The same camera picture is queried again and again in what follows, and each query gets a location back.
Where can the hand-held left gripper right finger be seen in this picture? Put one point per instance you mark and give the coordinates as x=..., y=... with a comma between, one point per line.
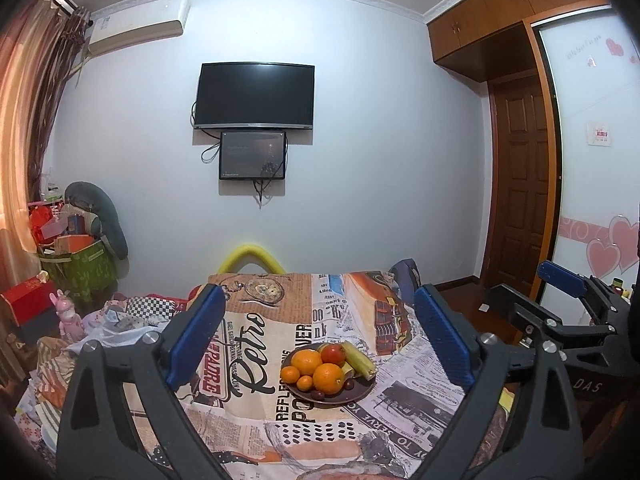
x=445, y=340

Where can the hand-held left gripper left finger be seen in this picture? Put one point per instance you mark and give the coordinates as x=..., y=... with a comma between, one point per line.
x=197, y=330

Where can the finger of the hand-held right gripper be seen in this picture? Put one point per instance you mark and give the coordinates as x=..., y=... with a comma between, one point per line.
x=525, y=315
x=562, y=275

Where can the dark round plate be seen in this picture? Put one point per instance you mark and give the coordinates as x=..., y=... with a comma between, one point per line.
x=360, y=389

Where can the small mandarin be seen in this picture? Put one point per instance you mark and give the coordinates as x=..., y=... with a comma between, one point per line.
x=290, y=375
x=304, y=384

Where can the red tomato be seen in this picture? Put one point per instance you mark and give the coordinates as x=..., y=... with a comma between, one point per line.
x=333, y=354

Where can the large orange with sticker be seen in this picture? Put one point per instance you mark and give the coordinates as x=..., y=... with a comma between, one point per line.
x=328, y=377

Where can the crumpled white-blue cloth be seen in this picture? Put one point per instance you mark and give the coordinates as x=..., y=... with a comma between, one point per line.
x=120, y=327

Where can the printed newspaper-style tablecloth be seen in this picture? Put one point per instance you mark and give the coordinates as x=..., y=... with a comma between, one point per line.
x=280, y=325

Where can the heart-patterned sliding door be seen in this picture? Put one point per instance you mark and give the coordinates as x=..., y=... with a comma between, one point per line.
x=585, y=185

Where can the yellow foam tube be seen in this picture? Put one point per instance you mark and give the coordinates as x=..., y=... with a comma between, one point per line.
x=250, y=250

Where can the peeled orange segments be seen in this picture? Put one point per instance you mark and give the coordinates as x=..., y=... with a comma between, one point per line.
x=349, y=371

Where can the brown wooden door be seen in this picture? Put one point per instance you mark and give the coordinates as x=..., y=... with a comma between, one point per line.
x=520, y=175

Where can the medium orange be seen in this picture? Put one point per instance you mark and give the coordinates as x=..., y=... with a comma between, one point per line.
x=306, y=361

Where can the pink toy figure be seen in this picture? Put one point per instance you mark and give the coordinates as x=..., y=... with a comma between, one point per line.
x=67, y=317

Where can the green storage box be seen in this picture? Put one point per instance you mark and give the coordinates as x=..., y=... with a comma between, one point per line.
x=80, y=272

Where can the white red door sign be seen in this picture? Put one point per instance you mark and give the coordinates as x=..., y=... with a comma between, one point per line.
x=600, y=134

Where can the orange cardboard box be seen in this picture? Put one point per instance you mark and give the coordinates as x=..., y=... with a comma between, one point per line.
x=72, y=244

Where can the dark storage box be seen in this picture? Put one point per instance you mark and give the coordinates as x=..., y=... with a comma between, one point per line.
x=37, y=330

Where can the red box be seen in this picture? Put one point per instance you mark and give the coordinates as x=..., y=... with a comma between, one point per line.
x=25, y=295

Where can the red gift bags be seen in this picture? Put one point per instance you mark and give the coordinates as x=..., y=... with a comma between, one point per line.
x=40, y=222

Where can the orange sheer curtain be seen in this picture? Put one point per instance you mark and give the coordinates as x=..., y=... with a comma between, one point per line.
x=17, y=160

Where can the brown patterned curtain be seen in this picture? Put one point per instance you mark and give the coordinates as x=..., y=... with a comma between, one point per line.
x=55, y=110

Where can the wooden overhead cabinet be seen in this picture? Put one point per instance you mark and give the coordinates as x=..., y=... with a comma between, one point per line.
x=480, y=25

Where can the white air conditioner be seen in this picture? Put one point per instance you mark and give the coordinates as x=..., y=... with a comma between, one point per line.
x=135, y=22

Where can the small wall monitor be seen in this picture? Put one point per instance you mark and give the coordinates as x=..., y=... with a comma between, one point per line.
x=250, y=155

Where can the black wall television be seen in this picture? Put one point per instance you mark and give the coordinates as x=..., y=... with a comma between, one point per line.
x=255, y=92

